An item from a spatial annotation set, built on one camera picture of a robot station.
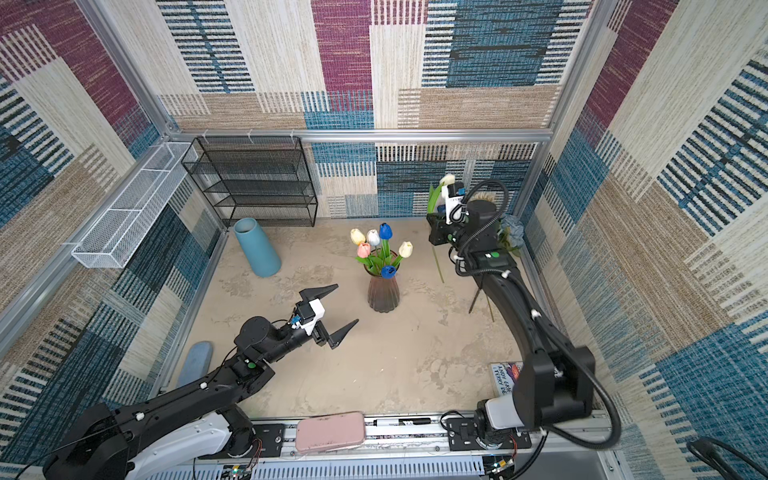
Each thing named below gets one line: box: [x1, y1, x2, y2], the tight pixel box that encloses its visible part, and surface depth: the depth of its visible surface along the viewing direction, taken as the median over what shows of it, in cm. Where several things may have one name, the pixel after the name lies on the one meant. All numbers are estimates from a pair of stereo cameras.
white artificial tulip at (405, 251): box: [393, 241, 413, 268], surface depth 76 cm
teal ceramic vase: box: [233, 217, 281, 278], surface depth 96 cm
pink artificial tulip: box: [357, 242, 371, 258], surface depth 75 cm
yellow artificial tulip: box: [350, 228, 366, 245], surface depth 77 cm
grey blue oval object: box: [177, 341, 213, 388], surface depth 85 cm
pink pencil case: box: [295, 411, 366, 454], surface depth 76 cm
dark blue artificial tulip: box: [379, 222, 393, 247], surface depth 79 cm
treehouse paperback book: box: [490, 362, 524, 397], surface depth 83 cm
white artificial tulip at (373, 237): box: [367, 229, 380, 246], surface depth 79 cm
